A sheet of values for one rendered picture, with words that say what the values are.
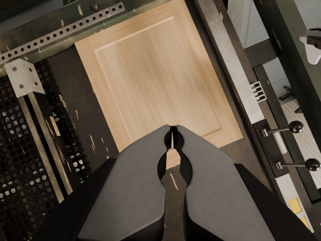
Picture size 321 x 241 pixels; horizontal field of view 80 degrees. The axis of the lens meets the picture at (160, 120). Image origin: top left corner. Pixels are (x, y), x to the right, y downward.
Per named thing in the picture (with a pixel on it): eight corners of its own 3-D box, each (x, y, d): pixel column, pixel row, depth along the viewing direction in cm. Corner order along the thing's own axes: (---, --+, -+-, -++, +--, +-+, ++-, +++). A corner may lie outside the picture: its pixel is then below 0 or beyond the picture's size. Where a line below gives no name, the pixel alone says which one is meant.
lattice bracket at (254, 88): (255, 82, 71) (259, 80, 68) (262, 100, 71) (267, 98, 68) (245, 86, 72) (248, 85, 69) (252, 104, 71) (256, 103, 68)
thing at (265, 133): (262, 125, 68) (303, 117, 56) (266, 136, 68) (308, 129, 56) (256, 129, 66) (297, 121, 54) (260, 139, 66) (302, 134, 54)
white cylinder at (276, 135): (283, 150, 71) (274, 130, 71) (288, 151, 68) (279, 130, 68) (276, 153, 71) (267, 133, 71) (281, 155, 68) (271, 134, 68)
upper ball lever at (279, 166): (276, 157, 68) (320, 155, 56) (280, 167, 68) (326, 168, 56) (270, 162, 66) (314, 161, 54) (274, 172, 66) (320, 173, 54)
